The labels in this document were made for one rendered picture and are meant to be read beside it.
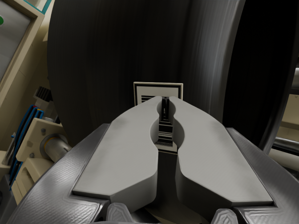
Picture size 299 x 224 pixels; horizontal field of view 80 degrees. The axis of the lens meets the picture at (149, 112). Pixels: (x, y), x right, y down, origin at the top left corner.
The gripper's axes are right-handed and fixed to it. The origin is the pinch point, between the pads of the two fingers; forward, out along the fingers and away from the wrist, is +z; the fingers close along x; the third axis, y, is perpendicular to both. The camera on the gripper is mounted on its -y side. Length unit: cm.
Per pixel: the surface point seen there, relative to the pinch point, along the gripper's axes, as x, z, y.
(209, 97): 4.2, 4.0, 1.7
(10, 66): -55, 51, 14
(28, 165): -27.6, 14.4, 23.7
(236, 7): 6.2, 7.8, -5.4
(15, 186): -30.9, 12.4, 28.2
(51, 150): -23.0, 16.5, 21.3
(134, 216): -2.9, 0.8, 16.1
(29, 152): -28.9, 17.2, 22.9
